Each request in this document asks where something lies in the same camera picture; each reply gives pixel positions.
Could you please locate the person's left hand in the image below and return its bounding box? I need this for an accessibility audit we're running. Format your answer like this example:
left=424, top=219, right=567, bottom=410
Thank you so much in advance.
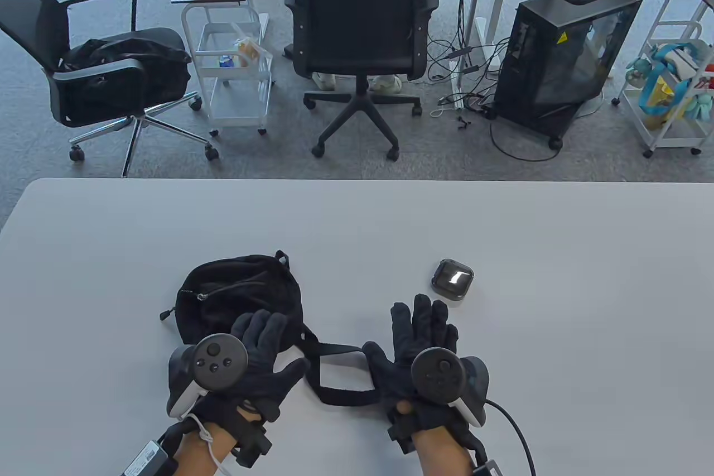
left=187, top=310, right=311, bottom=427

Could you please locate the person's right hand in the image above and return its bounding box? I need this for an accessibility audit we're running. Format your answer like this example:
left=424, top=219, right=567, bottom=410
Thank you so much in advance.
left=363, top=295, right=476, bottom=443

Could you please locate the black backpack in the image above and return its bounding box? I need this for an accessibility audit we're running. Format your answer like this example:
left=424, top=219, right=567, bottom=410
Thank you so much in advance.
left=160, top=251, right=391, bottom=407

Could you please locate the small dark medicine box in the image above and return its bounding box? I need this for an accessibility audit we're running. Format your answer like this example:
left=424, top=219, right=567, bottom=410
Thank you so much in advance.
left=431, top=259, right=475, bottom=304

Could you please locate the person's right forearm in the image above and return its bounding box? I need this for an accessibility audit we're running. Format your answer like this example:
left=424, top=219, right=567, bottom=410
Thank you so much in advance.
left=413, top=427, right=475, bottom=476

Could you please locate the person's left forearm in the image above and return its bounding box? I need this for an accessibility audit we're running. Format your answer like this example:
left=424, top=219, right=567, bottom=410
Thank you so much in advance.
left=172, top=425, right=242, bottom=476

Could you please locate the black white left hand controller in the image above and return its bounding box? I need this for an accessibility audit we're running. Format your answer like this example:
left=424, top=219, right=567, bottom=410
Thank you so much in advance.
left=166, top=334, right=249, bottom=420

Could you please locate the black right glove sensor block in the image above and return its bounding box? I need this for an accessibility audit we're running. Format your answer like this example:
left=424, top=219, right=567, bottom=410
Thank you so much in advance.
left=387, top=415, right=417, bottom=454

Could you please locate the black glove sensor block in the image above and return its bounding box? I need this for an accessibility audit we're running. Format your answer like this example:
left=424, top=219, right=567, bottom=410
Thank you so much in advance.
left=231, top=415, right=274, bottom=469
left=387, top=415, right=417, bottom=454

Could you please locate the black left glove sensor block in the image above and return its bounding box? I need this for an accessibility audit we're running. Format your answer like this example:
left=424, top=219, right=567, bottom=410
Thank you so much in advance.
left=231, top=415, right=274, bottom=469

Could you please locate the orange snack packet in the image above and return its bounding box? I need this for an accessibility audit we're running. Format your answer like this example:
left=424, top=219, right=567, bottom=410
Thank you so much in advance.
left=234, top=38, right=262, bottom=67

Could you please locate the black bag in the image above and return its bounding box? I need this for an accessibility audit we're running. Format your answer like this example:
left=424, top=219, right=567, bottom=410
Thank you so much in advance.
left=59, top=28, right=193, bottom=111

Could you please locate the black computer tower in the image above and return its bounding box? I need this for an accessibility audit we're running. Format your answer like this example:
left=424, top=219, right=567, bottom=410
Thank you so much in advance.
left=493, top=0, right=643, bottom=151

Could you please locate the white trolley with toys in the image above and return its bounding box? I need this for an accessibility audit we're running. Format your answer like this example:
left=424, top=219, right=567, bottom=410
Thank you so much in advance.
left=612, top=0, right=714, bottom=158

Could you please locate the black office chair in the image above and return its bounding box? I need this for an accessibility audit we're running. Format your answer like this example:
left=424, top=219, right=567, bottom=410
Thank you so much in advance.
left=283, top=0, right=441, bottom=160

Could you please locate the teal plush toy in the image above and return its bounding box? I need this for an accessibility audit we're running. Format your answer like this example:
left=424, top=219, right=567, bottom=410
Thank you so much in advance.
left=626, top=56, right=653, bottom=89
left=685, top=94, right=714, bottom=122

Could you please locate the black chair with chrome base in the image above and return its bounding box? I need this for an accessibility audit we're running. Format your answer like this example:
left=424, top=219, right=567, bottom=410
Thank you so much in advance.
left=0, top=0, right=219, bottom=178

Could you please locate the white cord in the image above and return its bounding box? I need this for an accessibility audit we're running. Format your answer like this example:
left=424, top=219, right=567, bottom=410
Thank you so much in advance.
left=187, top=414, right=233, bottom=476

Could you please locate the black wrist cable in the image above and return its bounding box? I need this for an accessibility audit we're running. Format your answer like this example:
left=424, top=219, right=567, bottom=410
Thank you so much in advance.
left=484, top=399, right=537, bottom=476

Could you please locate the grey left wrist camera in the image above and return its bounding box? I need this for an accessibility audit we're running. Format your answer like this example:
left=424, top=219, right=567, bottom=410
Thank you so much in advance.
left=120, top=440, right=169, bottom=476

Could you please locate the black floor cable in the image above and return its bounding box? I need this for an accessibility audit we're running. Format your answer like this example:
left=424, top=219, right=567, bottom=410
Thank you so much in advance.
left=489, top=119, right=559, bottom=163

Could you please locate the black cable bundle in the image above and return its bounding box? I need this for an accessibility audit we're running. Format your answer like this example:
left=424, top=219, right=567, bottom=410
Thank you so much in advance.
left=427, top=0, right=503, bottom=131

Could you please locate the yellow bag with teal strap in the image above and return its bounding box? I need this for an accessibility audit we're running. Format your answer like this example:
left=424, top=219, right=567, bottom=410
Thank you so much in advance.
left=639, top=44, right=699, bottom=131

